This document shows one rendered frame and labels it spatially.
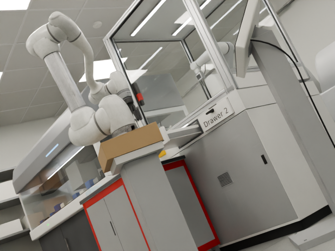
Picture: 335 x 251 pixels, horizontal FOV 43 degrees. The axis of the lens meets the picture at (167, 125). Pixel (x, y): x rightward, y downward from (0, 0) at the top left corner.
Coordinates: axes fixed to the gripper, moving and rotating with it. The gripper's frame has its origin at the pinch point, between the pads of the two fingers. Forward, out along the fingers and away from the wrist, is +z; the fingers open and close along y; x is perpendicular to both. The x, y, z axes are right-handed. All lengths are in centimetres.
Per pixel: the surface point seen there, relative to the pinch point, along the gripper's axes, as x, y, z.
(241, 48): -101, -27, 5
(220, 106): -44, 31, 11
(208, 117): -31.6, 32.9, 12.9
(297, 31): -9, 376, -93
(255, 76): -64, 57, 1
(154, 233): -22, -48, 67
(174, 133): -15.1, 12.4, 14.1
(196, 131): -18.2, 32.0, 16.8
